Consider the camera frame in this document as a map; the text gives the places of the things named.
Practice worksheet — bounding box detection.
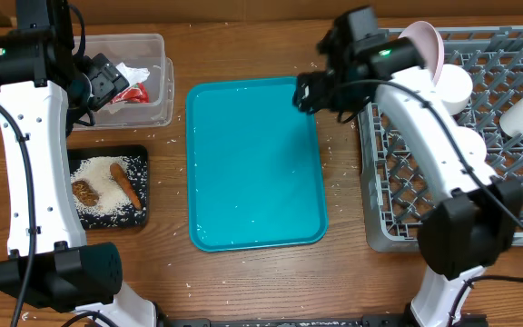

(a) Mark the pile of white rice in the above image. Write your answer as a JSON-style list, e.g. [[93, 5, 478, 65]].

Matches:
[[71, 156, 133, 217]]

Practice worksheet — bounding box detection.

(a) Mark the clear plastic storage bin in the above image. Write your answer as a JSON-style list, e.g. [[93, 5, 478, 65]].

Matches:
[[85, 34, 174, 130]]

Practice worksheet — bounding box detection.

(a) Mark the orange carrot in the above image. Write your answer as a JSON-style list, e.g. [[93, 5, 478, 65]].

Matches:
[[110, 163, 143, 211]]

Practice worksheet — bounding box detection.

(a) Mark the grey plastic dish rack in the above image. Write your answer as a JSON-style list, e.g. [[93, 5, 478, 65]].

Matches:
[[358, 25, 523, 252]]

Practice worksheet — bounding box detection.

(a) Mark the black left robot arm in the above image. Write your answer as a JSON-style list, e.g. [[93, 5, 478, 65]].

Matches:
[[0, 0, 166, 326]]

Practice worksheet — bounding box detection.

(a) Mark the teal plastic tray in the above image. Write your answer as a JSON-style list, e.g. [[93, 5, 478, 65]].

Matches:
[[185, 77, 329, 253]]

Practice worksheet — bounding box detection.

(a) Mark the pink bowl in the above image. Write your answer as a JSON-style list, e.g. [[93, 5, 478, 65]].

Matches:
[[455, 126, 488, 164]]

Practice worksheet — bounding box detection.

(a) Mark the white napkin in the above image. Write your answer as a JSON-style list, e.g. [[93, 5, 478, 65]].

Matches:
[[105, 63, 150, 114]]

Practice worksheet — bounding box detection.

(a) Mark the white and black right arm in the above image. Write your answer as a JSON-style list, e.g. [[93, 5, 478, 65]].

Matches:
[[292, 6, 523, 326]]

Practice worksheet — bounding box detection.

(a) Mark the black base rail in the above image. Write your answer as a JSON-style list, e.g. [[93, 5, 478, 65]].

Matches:
[[161, 312, 489, 327]]

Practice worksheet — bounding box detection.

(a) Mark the black plastic tray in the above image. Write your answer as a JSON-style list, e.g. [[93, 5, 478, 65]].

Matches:
[[68, 144, 149, 230]]

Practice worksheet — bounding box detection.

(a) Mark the large white plate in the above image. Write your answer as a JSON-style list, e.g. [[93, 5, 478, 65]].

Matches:
[[399, 21, 445, 84]]

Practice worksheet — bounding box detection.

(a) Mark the white ceramic bowl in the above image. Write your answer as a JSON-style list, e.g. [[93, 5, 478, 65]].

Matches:
[[436, 64, 473, 115]]

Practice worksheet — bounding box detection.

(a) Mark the red snack wrapper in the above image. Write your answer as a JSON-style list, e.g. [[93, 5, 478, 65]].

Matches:
[[110, 83, 150, 104]]

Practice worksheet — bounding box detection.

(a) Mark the brown patterned food piece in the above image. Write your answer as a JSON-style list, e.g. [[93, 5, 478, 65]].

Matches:
[[72, 180, 99, 207]]

